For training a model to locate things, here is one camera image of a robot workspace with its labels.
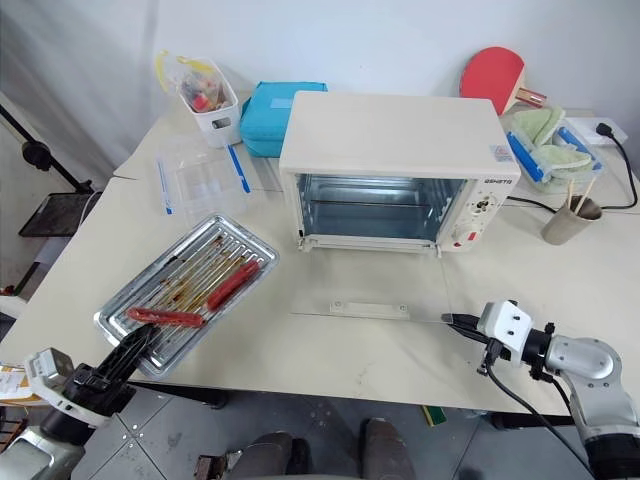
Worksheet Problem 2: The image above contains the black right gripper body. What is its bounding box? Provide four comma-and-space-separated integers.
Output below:
477, 330, 512, 363

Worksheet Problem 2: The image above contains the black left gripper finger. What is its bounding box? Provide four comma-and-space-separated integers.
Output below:
117, 326, 163, 382
97, 323, 154, 377

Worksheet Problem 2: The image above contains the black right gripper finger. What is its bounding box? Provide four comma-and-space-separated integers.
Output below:
448, 321, 490, 347
440, 312, 484, 333

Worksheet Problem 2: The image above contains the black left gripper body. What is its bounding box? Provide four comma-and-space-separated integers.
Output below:
61, 363, 138, 417

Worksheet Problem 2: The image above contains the silver metal baking tray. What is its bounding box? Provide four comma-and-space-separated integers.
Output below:
93, 213, 280, 378

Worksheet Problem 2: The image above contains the glass toaster oven door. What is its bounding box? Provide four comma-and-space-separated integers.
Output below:
288, 243, 455, 324

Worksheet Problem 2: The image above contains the long red sausage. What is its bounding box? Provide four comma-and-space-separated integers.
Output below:
125, 306, 208, 329

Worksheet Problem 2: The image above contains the short red sausage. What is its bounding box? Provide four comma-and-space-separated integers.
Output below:
205, 259, 262, 311

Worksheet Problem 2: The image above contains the white toaster oven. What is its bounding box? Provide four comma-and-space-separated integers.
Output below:
278, 90, 522, 257

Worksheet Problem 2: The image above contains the cardboard box with paper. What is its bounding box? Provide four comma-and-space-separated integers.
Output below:
0, 363, 43, 402

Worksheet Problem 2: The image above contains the rusty brown metal piece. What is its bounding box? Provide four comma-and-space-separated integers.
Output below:
193, 451, 244, 480

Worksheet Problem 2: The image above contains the grey paper cup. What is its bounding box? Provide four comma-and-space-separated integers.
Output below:
541, 194, 604, 247

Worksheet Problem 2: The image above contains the clear box with blue latches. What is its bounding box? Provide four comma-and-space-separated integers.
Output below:
506, 115, 609, 195

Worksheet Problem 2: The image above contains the green folded cloth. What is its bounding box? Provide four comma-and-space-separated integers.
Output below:
511, 106, 567, 149
531, 143, 595, 194

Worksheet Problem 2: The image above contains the white power strip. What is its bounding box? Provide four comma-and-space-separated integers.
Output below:
563, 116, 629, 147

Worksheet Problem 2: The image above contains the white plastic storage caddy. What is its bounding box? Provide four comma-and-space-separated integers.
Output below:
179, 58, 239, 149

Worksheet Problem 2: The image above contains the red table tennis paddle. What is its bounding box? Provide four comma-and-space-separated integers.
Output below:
458, 46, 549, 117

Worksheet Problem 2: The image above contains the teal fabric pouch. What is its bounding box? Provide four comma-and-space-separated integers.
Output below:
239, 81, 329, 159

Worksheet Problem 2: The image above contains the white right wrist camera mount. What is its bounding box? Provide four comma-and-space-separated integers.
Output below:
475, 300, 534, 367

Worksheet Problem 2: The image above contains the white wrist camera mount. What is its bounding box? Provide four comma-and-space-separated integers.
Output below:
23, 347, 109, 427
475, 300, 534, 367

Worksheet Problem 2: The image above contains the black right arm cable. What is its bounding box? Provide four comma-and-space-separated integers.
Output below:
476, 340, 599, 469

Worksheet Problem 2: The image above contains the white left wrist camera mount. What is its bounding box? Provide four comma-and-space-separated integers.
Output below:
23, 347, 109, 427

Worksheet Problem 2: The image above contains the black stand base plate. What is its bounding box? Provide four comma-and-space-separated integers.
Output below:
18, 191, 99, 239

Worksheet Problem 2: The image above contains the black power plug and cord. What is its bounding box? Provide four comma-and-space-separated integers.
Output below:
504, 121, 640, 212

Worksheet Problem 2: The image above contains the clear bag with yellow handles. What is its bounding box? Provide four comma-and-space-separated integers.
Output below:
154, 49, 225, 112

